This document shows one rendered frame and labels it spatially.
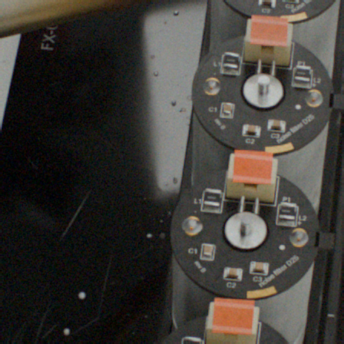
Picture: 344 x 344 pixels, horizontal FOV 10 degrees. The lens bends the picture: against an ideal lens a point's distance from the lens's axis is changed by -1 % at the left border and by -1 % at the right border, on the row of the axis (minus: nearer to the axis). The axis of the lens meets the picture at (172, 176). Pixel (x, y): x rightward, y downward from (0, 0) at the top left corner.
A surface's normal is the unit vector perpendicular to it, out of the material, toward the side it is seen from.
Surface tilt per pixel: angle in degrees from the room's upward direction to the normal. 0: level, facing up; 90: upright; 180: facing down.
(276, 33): 0
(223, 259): 0
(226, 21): 90
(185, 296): 90
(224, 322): 0
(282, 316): 90
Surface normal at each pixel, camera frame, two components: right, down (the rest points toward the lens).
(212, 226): 0.00, -0.51
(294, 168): 0.43, 0.78
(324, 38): 0.77, 0.55
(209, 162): -0.77, 0.55
